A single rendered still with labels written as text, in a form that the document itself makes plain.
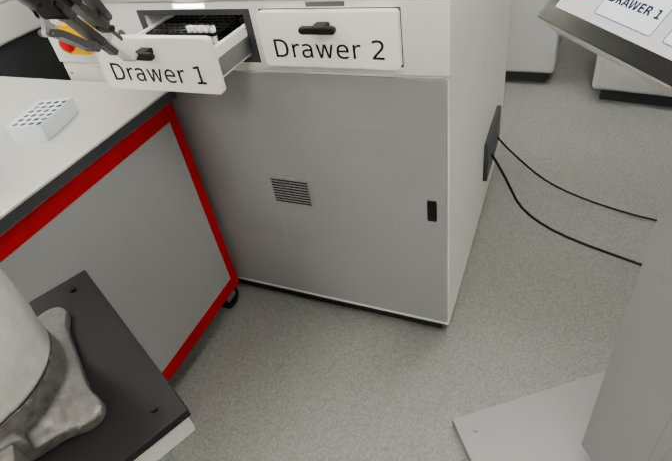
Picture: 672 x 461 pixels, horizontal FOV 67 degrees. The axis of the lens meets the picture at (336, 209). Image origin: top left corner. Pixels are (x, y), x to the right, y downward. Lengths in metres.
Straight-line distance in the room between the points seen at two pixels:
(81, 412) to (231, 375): 0.99
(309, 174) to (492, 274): 0.73
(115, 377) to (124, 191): 0.65
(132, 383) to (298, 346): 0.98
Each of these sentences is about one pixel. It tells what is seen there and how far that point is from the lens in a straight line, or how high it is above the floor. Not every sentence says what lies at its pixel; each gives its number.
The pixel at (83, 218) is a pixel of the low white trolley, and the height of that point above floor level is 0.64.
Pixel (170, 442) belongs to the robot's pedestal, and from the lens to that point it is 0.60.
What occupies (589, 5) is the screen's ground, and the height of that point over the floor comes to 0.99.
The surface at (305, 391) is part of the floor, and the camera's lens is 1.46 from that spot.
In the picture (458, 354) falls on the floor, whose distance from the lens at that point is 1.49.
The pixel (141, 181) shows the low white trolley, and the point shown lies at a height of 0.61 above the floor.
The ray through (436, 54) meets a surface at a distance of 0.98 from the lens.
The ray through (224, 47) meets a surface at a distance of 1.06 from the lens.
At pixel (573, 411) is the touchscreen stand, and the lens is 1.40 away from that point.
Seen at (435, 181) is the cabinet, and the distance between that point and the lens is 1.13.
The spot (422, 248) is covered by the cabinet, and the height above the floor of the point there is 0.35.
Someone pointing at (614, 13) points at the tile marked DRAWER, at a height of 0.99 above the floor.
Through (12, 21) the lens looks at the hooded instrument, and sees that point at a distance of 1.89.
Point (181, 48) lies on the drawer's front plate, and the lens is 1.03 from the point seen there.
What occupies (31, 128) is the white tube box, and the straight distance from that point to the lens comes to 1.23.
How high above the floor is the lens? 1.22
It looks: 38 degrees down
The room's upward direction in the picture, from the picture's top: 10 degrees counter-clockwise
